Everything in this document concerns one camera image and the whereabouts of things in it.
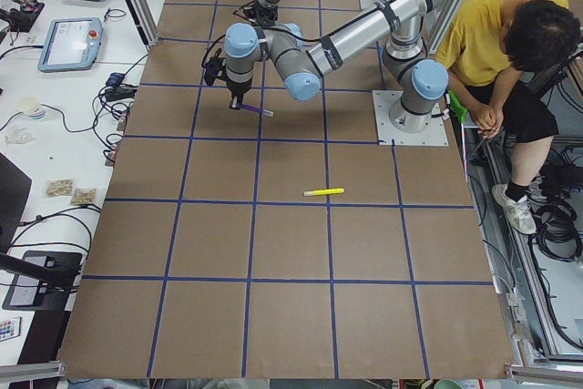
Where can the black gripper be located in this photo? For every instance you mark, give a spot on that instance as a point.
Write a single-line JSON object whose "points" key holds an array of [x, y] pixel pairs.
{"points": [[266, 15], [238, 87]]}

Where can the purple pen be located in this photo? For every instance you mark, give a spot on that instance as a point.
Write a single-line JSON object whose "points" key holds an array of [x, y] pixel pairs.
{"points": [[259, 110]]}

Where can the yellow pen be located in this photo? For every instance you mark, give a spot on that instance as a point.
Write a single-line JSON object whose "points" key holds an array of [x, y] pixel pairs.
{"points": [[323, 192]]}

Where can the near teach pendant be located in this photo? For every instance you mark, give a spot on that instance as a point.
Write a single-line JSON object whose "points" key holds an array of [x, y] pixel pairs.
{"points": [[71, 45]]}

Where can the person in yellow shirt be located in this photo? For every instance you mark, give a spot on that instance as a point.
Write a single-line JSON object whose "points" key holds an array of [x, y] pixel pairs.
{"points": [[488, 47]]}

